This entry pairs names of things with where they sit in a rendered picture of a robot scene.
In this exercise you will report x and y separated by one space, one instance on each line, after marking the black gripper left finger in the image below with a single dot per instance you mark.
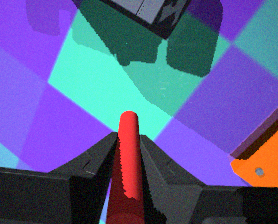
72 193

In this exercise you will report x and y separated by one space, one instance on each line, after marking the red peg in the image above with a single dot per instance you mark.
125 204

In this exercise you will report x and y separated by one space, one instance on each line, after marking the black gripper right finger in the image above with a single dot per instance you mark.
172 195

